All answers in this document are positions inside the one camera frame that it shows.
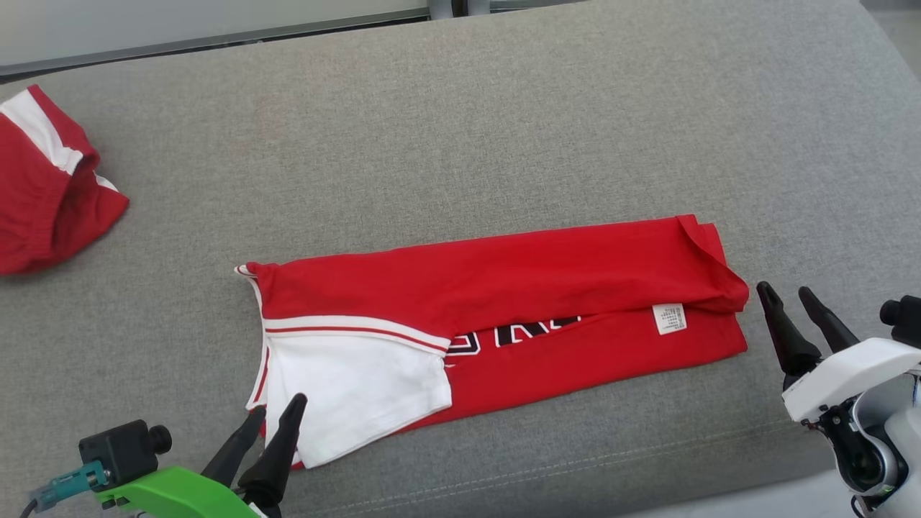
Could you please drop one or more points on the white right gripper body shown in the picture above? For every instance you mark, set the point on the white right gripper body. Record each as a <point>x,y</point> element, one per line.
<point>849,374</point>

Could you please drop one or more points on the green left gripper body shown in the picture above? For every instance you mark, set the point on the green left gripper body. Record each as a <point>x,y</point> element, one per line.
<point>173,496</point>

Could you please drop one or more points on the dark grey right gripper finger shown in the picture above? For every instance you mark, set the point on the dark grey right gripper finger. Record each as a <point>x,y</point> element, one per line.
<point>791,342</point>
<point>831,331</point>

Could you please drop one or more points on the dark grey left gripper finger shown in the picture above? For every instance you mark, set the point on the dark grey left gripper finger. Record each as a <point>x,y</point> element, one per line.
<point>234,457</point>
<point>277,460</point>

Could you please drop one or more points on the red white basketball jersey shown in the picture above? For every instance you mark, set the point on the red white basketball jersey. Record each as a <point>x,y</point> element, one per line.
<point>504,280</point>

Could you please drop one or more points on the red shorts with white stripe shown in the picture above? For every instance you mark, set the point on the red shorts with white stripe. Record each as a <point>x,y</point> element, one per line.
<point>36,208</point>

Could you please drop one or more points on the grey fabric sofa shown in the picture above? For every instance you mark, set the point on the grey fabric sofa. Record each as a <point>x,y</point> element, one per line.
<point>504,129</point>

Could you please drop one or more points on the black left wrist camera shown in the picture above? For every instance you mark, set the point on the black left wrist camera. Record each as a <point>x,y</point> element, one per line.
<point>119,450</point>

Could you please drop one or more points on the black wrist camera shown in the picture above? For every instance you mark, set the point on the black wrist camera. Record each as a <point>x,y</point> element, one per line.
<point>119,450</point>
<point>905,320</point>

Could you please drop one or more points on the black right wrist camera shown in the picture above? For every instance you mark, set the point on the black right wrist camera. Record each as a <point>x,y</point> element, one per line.
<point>905,320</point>

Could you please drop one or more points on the grey partition post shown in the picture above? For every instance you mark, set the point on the grey partition post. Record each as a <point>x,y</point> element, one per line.
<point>481,6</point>
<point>440,7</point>

